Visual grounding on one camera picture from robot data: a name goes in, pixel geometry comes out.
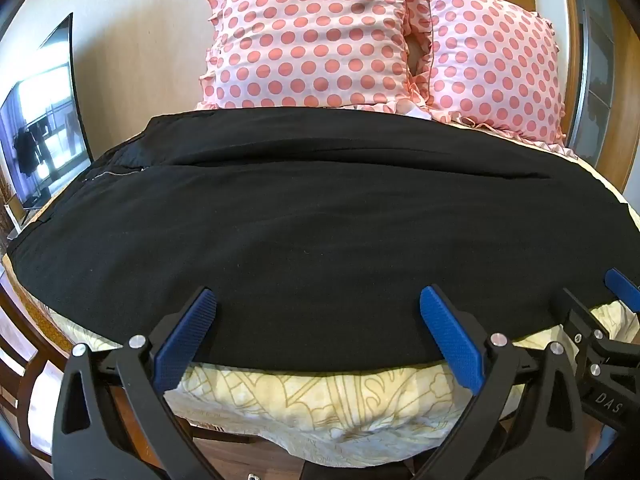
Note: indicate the flat screen television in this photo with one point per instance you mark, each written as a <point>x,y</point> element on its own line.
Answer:
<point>42,110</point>

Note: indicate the large pink polka dot pillow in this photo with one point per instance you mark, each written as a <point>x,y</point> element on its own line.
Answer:
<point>310,35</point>

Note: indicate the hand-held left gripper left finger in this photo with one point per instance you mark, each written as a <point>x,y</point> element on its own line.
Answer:
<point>186,339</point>

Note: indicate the yellow patterned bed sheet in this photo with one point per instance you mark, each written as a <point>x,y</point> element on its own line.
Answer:
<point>310,405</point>

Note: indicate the wardrobe sliding door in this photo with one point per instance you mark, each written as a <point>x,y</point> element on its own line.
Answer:
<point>605,70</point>

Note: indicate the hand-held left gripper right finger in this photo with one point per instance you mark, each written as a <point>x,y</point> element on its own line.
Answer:
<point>452,341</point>

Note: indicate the wooden chair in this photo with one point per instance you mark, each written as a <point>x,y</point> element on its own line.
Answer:
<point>22,355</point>

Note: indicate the black pants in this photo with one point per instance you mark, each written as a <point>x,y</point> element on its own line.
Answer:
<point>320,240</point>

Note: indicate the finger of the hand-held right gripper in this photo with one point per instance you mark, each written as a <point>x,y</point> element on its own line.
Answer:
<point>623,287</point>
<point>575,308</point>

